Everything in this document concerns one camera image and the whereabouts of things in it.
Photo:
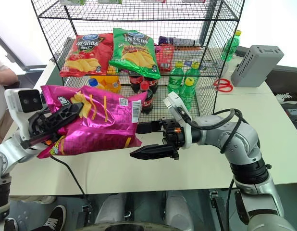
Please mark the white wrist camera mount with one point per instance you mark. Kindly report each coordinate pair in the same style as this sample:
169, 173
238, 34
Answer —
18, 103
178, 106

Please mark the orange soda bottle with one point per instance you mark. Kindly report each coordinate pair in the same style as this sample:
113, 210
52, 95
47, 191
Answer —
107, 84

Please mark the cola bottle red cap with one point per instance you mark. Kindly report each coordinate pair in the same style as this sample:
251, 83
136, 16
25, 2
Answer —
152, 84
146, 98

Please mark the dark rounded robot base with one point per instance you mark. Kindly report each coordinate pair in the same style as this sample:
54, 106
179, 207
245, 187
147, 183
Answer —
134, 227

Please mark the black sneaker white sole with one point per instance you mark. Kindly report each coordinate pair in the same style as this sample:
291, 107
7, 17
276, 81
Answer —
54, 217

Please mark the blue snack packet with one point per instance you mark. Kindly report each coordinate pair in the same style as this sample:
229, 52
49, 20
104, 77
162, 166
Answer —
199, 64

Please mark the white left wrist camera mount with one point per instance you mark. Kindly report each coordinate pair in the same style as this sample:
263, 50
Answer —
18, 103

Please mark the magenta potato chip bag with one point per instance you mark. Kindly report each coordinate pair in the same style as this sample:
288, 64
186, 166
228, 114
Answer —
100, 115

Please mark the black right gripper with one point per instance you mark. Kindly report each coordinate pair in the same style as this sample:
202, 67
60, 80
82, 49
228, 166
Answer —
173, 136

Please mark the small red snack packet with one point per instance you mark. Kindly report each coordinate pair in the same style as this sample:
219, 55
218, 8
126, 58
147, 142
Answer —
164, 56

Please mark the silver robot leg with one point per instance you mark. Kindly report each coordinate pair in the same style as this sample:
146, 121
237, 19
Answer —
178, 209
111, 208

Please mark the grey perforated plastic box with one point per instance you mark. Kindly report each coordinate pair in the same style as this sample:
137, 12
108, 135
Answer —
254, 65

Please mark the red potato chip bag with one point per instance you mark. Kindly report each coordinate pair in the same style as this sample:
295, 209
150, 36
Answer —
86, 56

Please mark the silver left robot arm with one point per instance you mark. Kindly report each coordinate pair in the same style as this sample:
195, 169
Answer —
6, 151

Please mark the green soda bottle yellow cap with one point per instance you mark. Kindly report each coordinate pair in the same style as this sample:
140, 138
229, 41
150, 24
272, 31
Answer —
175, 79
230, 47
187, 93
193, 73

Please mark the person in light clothes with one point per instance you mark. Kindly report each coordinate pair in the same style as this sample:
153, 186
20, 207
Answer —
2, 79

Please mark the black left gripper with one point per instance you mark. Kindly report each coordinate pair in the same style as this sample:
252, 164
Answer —
40, 125

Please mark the purple snack packet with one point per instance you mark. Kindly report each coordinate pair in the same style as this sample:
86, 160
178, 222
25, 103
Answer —
166, 39

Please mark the green potato chip bag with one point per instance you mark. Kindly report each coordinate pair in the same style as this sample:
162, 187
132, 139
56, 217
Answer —
136, 55

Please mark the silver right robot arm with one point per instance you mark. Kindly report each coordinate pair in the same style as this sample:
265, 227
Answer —
247, 144

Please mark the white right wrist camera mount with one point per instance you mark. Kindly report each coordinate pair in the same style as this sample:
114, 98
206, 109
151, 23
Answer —
178, 106

